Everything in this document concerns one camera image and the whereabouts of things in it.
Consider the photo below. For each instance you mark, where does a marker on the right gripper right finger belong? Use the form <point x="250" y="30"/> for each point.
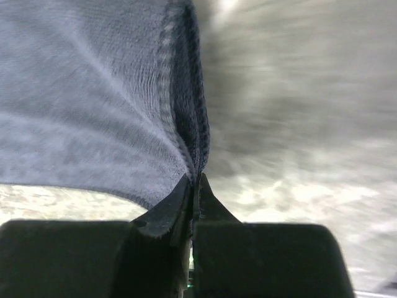
<point x="236" y="259"/>

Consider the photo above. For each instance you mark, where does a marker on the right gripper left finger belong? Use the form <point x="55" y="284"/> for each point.
<point x="146" y="257"/>

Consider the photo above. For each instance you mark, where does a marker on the dark blue towel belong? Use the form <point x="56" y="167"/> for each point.
<point x="102" y="95"/>

